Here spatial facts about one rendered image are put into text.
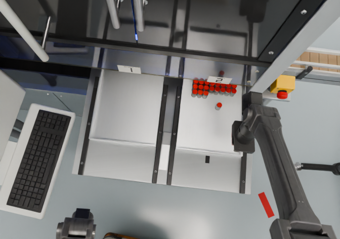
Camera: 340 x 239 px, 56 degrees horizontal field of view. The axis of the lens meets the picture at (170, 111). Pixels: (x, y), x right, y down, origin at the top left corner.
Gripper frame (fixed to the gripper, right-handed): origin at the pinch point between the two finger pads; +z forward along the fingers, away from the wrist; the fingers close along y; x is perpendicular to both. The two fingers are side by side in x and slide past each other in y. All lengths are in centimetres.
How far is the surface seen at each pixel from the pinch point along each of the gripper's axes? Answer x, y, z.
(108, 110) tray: 48, 16, 17
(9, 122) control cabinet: 88, 9, 21
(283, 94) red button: -18.4, 22.8, 1.7
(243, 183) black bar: -6.9, -7.9, 19.1
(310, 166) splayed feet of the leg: -72, 26, 95
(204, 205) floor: -6, -2, 110
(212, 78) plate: 8.9, 25.5, -0.1
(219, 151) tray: 2.3, 4.0, 18.7
